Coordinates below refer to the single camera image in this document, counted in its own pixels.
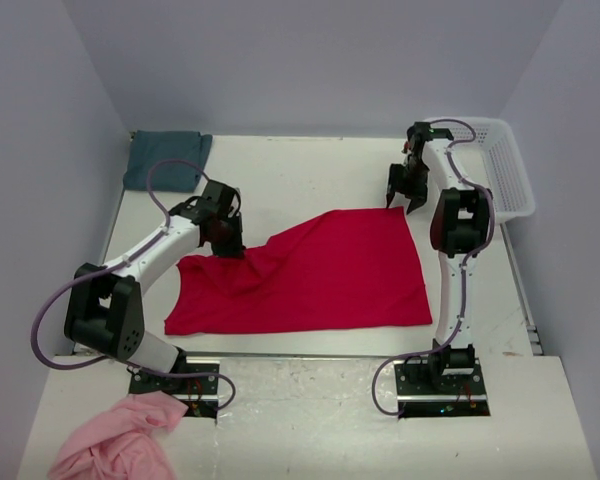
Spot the red t shirt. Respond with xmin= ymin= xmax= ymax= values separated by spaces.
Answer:
xmin=164 ymin=208 xmax=433 ymax=336

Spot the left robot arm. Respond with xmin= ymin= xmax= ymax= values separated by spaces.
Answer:
xmin=64 ymin=180 xmax=244 ymax=377

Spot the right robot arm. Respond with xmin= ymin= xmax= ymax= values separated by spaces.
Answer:
xmin=385 ymin=119 xmax=495 ymax=383

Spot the white plastic basket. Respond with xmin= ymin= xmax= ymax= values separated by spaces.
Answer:
xmin=426 ymin=117 xmax=536 ymax=223

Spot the folded grey-blue t shirt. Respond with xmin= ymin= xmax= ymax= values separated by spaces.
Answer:
xmin=123 ymin=130 xmax=213 ymax=193

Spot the pink t shirt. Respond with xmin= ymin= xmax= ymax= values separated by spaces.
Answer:
xmin=47 ymin=392 xmax=187 ymax=479

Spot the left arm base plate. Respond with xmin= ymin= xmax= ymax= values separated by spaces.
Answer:
xmin=127 ymin=359 xmax=220 ymax=420

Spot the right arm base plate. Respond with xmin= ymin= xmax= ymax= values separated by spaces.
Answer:
xmin=394 ymin=346 xmax=490 ymax=419

